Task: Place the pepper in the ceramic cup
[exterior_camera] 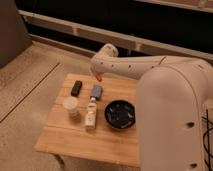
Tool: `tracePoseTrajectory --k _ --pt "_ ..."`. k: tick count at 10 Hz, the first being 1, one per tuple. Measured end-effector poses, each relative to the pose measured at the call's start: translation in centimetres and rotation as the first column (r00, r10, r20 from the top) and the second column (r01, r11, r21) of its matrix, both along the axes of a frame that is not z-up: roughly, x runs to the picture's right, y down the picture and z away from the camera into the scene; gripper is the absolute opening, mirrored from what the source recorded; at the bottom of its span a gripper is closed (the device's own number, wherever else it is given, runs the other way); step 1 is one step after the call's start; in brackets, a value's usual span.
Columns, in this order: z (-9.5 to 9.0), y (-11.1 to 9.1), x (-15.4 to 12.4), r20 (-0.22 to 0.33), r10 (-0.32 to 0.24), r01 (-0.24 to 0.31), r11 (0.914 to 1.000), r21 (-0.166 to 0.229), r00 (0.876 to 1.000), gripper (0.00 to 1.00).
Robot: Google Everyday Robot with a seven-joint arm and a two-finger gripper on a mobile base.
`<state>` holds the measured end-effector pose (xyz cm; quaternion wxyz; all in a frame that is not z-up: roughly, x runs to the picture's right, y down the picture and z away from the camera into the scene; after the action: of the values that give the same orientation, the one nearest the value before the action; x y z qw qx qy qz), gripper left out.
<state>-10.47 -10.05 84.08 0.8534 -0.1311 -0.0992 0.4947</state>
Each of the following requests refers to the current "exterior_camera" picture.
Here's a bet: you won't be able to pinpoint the orange red pepper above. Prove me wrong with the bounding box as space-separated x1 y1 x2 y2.
96 76 102 82

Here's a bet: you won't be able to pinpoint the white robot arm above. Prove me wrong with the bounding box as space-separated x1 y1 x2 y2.
91 44 213 171

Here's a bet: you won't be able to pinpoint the black ceramic bowl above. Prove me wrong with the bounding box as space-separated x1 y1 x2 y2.
104 100 136 130

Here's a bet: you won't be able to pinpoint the white ceramic cup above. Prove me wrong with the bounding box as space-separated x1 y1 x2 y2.
62 97 79 119

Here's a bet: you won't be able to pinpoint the blue sponge block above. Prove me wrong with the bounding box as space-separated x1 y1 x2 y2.
90 85 102 99

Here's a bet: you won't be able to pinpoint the black rectangular block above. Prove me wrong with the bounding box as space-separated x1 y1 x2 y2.
71 80 82 97

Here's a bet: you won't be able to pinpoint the white plastic bottle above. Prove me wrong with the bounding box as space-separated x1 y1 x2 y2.
85 97 97 129

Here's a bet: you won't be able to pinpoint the white metal railing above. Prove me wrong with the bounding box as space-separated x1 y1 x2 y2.
19 10 213 62

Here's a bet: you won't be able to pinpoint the wooden table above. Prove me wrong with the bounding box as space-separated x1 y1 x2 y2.
35 74 139 167

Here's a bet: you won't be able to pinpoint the black cables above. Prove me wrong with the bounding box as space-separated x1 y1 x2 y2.
199 111 213 171

